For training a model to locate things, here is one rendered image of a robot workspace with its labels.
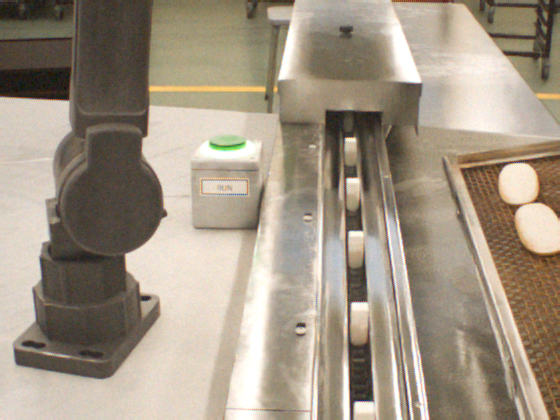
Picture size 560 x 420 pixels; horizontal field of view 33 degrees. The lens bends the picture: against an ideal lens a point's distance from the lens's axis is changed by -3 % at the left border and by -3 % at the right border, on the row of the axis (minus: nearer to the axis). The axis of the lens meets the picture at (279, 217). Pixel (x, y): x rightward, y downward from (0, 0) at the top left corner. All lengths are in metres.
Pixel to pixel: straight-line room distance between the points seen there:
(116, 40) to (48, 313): 0.22
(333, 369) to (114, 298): 0.18
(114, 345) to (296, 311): 0.14
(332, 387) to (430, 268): 0.28
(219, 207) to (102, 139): 0.32
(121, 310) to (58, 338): 0.06
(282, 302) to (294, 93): 0.49
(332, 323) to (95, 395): 0.19
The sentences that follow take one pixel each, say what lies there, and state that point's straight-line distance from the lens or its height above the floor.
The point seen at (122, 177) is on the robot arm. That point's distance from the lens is 0.70.
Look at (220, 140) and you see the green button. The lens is 1.00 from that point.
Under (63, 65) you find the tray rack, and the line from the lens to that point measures 3.13.
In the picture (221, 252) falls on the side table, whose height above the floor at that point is 0.82.
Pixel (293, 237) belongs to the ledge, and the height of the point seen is 0.86.
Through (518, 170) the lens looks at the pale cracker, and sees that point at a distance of 0.93.
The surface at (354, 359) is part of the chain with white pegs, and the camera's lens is 0.72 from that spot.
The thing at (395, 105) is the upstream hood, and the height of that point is 0.89.
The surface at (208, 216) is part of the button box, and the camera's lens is 0.99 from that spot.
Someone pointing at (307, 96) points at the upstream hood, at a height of 0.90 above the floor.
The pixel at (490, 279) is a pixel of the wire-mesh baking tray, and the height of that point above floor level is 0.89.
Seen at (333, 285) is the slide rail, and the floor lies 0.85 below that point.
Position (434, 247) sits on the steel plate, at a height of 0.82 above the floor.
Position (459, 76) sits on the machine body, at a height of 0.82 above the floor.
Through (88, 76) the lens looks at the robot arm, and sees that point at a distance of 0.70.
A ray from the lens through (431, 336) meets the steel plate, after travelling 0.80.
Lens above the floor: 1.21
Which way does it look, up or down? 22 degrees down
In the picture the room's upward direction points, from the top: straight up
